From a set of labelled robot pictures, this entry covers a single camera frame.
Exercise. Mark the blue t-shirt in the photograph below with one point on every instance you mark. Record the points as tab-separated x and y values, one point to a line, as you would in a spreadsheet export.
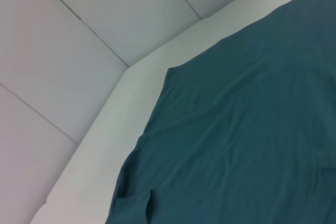
236	129

